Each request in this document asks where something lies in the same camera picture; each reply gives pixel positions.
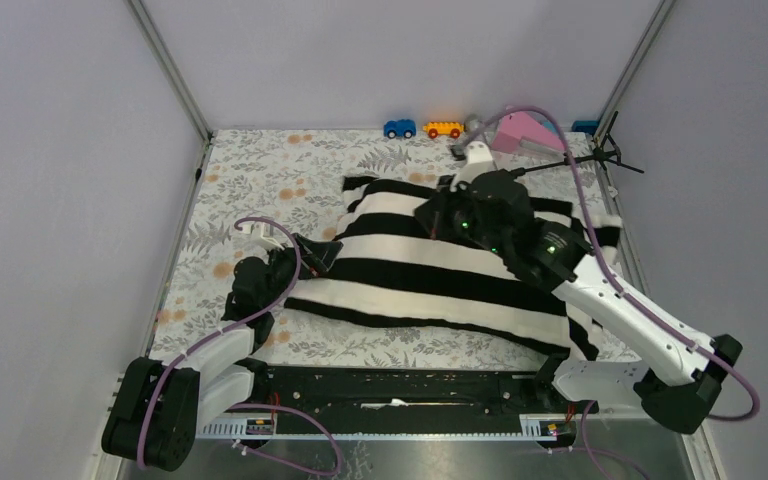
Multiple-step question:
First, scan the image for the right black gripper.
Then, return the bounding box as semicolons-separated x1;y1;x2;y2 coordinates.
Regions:
416;172;511;257

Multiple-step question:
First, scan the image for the aluminium frame post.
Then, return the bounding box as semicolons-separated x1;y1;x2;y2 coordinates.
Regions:
596;0;677;137
124;0;213;142

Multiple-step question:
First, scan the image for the right aluminium frame post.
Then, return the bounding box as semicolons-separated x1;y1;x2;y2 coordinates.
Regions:
596;0;677;137

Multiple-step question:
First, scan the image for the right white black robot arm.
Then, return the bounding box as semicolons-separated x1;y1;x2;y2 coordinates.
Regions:
414;170;743;434

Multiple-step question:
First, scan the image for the black mini tripod stand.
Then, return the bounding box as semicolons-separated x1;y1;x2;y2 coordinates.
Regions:
511;111;645;177

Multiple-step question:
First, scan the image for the blue toy car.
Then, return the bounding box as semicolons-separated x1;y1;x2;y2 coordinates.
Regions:
383;119;417;139

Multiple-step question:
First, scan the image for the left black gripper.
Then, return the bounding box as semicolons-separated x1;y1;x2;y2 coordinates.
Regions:
259;232;341;310

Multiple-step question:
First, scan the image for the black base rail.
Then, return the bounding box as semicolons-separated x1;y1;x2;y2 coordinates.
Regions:
247;365;586;438

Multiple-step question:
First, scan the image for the grey microphone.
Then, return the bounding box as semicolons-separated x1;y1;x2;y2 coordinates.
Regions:
464;114;485;135

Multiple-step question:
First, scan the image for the pink triangular block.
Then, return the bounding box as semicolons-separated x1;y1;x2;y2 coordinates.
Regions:
490;112;564;155

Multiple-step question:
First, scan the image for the dark blue block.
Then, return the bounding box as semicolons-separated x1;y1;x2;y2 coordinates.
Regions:
571;120;600;136

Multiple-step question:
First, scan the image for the black white striped pillowcase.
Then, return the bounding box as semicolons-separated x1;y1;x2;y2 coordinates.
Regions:
285;176;603;360

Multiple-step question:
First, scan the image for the left aluminium frame post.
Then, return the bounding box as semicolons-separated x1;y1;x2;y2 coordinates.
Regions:
124;0;213;142

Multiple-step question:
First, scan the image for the floral patterned table mat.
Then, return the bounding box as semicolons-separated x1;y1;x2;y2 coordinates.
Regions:
148;128;640;372

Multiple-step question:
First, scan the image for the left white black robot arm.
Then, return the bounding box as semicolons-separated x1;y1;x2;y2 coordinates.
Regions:
101;235;343;471

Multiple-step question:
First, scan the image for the orange yellow toy car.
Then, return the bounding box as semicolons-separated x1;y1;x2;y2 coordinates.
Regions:
423;122;465;139

